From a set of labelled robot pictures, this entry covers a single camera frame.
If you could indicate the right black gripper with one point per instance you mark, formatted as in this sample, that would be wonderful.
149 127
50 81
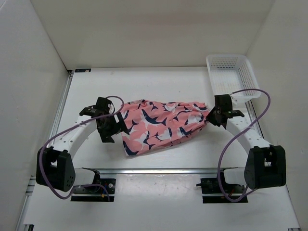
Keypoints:
210 118

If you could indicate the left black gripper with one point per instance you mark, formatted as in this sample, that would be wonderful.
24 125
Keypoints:
106 135

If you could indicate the pink shark print shorts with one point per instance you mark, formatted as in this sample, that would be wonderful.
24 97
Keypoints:
154 125

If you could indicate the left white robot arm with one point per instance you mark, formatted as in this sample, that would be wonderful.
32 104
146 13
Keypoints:
55 167

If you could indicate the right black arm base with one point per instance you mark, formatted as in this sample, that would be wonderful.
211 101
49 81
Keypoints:
211 193

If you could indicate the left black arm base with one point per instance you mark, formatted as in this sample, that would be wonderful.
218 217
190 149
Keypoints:
96 193

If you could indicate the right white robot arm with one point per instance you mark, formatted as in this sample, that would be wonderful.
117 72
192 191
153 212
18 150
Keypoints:
249 176

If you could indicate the white plastic mesh basket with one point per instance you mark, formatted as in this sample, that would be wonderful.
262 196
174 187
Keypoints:
232 74

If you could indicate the aluminium front rail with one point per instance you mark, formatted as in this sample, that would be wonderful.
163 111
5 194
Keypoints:
156 170

